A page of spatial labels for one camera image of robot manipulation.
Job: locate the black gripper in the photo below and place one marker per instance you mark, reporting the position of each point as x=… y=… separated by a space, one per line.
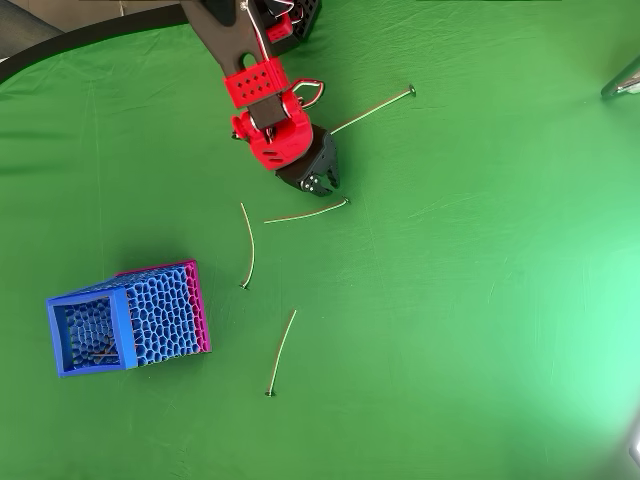
x=311 y=172

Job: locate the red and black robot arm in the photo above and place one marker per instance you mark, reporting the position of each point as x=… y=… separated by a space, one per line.
x=255 y=85

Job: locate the blue and magenta lattice basket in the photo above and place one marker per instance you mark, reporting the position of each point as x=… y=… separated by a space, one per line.
x=160 y=315

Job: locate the green table cloth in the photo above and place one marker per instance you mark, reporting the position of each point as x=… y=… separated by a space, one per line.
x=450 y=300

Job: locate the chrome metal stand pole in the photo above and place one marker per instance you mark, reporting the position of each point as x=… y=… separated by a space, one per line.
x=622 y=82

